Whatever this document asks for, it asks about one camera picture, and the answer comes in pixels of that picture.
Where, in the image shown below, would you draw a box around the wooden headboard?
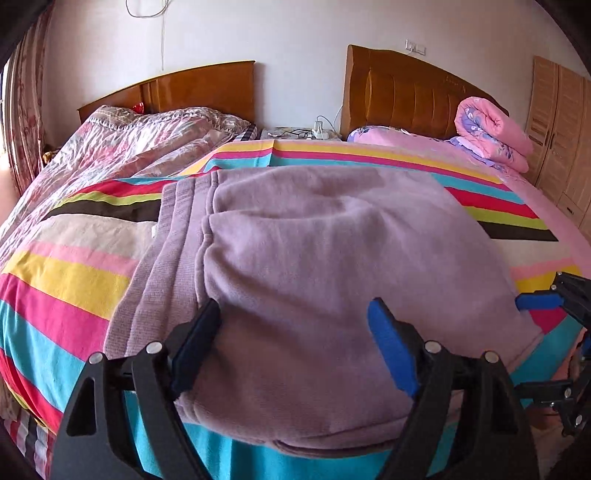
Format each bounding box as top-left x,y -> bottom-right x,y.
78,60 -> 256,122
339,45 -> 496,140

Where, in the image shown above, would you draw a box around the pink bedspread on right bed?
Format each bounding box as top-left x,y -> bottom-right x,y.
348,126 -> 590,280

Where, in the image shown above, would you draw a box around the left wooden headboard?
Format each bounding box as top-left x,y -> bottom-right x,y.
78,60 -> 256,122

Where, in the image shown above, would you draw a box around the rainbow striped sheet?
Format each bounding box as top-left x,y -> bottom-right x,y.
0,139 -> 588,480

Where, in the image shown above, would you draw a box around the light wooden wardrobe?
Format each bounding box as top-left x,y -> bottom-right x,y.
525,56 -> 590,231

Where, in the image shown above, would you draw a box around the white power cable on wall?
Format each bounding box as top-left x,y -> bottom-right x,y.
125,0 -> 174,84

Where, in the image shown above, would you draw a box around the rolled pink floral blanket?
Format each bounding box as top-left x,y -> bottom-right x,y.
448,97 -> 533,174

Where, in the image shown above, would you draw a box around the floral quilt on left bed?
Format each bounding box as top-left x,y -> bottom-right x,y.
1,106 -> 259,263

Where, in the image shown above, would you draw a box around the pink floral curtain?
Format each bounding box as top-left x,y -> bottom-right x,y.
2,1 -> 54,194

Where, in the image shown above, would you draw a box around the white power strip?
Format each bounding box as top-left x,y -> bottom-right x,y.
311,120 -> 331,140

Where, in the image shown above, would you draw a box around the nightstand with floral cover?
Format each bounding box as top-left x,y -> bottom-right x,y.
259,127 -> 341,141

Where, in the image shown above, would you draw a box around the right wooden headboard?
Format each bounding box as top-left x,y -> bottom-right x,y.
339,45 -> 496,140

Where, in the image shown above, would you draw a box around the plaid checked bed sheet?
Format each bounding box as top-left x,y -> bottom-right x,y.
1,407 -> 55,479

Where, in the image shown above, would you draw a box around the white wall socket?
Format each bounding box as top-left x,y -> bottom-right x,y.
405,39 -> 427,57

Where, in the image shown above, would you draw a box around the lilac sweatpants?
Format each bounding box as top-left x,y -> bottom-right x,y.
104,166 -> 542,457

